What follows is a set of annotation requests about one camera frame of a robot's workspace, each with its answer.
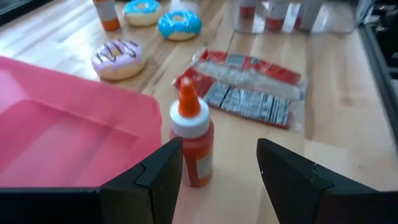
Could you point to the red food colouring bottle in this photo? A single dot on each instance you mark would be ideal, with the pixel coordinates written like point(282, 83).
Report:
point(247, 7)

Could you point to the blue frosted donut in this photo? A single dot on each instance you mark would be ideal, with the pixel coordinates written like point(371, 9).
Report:
point(152, 11)
point(189, 28)

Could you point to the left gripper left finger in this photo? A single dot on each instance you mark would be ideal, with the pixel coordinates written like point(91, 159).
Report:
point(149, 193)

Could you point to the clear plastic container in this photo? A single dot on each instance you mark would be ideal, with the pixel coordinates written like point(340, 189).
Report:
point(335, 18)

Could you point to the pink frosted donut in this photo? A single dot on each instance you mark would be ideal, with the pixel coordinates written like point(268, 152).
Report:
point(124, 67)

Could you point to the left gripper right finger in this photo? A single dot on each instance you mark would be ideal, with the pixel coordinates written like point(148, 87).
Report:
point(295, 193)

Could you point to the pink translucent plastic bin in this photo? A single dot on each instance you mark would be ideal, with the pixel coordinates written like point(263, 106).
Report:
point(62, 130)

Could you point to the red snack packet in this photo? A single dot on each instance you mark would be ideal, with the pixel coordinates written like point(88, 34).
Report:
point(248, 102)

